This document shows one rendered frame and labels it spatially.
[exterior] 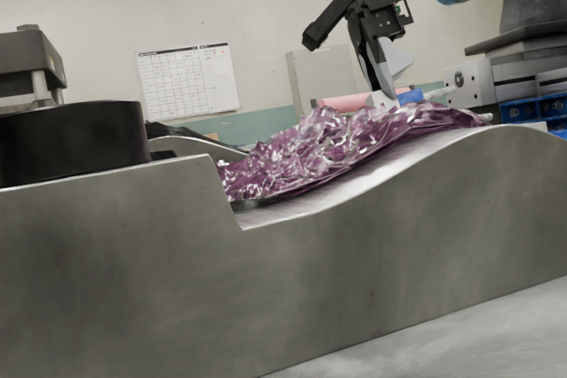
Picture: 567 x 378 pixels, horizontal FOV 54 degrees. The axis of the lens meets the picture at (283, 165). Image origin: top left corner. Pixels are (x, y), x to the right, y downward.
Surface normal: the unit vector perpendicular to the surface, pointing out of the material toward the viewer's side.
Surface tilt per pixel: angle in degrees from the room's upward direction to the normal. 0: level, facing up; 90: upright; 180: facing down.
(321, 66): 90
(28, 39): 90
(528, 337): 0
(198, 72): 90
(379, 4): 82
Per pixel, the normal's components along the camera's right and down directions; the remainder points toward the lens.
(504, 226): 0.35, -0.01
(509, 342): -0.17, -0.98
